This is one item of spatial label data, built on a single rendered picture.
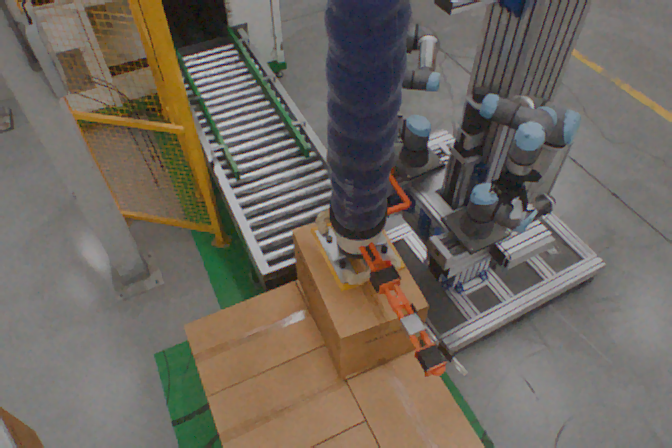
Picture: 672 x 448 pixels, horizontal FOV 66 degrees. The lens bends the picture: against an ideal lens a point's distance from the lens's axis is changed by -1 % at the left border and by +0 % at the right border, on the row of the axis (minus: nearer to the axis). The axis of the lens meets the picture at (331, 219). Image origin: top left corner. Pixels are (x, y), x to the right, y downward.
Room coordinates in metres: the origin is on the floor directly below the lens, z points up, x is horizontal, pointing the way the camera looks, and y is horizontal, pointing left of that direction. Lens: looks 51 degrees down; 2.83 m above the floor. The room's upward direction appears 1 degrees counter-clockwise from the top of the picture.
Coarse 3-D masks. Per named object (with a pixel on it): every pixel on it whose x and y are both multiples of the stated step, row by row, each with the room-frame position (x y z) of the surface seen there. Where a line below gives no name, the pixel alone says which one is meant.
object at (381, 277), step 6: (372, 270) 1.08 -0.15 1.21; (378, 270) 1.09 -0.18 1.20; (384, 270) 1.09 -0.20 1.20; (390, 270) 1.09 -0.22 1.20; (396, 270) 1.08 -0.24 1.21; (372, 276) 1.06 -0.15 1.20; (378, 276) 1.06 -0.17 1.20; (384, 276) 1.06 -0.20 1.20; (390, 276) 1.06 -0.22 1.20; (396, 276) 1.06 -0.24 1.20; (372, 282) 1.05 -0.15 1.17; (378, 282) 1.04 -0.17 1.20; (384, 282) 1.04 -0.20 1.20; (390, 282) 1.03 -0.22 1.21; (396, 282) 1.03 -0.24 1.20; (378, 288) 1.02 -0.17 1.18; (390, 288) 1.03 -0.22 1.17
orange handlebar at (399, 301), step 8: (392, 176) 1.59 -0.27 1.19; (392, 184) 1.55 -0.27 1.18; (400, 192) 1.49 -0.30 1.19; (408, 200) 1.45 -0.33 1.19; (392, 208) 1.40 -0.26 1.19; (400, 208) 1.41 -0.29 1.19; (360, 248) 1.20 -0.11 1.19; (376, 248) 1.20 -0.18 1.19; (368, 256) 1.16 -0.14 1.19; (376, 256) 1.16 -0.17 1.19; (368, 264) 1.13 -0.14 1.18; (384, 288) 1.01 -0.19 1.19; (392, 296) 0.98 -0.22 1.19; (400, 296) 0.98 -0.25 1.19; (392, 304) 0.94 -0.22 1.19; (400, 304) 0.94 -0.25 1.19; (408, 304) 0.95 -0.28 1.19; (400, 312) 0.91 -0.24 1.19; (408, 312) 0.92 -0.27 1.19; (424, 336) 0.82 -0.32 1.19; (416, 344) 0.79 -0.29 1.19; (440, 368) 0.70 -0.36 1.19
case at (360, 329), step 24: (312, 240) 1.43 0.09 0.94; (312, 264) 1.30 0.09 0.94; (360, 264) 1.29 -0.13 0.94; (312, 288) 1.25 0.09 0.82; (336, 288) 1.17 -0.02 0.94; (360, 288) 1.17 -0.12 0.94; (408, 288) 1.16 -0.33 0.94; (336, 312) 1.06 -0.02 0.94; (360, 312) 1.05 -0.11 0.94; (384, 312) 1.05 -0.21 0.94; (336, 336) 0.98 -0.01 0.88; (360, 336) 0.97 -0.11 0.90; (384, 336) 1.01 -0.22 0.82; (336, 360) 0.98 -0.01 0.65; (360, 360) 0.97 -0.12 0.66; (384, 360) 1.01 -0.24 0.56
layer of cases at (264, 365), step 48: (288, 288) 1.42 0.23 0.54; (192, 336) 1.16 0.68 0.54; (240, 336) 1.16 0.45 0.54; (288, 336) 1.15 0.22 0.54; (240, 384) 0.92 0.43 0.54; (288, 384) 0.91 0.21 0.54; (336, 384) 0.91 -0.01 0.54; (384, 384) 0.91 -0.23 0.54; (432, 384) 0.90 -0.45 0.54; (240, 432) 0.70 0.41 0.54; (288, 432) 0.70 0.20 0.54; (336, 432) 0.70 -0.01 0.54; (384, 432) 0.69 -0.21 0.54; (432, 432) 0.69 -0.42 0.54
